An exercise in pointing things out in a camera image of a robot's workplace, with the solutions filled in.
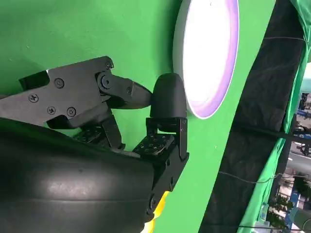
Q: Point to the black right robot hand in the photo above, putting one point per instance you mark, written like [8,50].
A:
[73,189]

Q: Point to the orange and white bread roll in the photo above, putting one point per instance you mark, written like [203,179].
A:
[159,208]

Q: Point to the green table cloth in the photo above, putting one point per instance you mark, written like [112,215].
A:
[97,29]

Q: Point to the lilac plate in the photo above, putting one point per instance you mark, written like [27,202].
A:
[209,60]

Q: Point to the green backdrop cloth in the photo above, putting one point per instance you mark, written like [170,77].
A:
[262,201]

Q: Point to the black backdrop curtain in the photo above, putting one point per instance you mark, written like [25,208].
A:
[262,97]

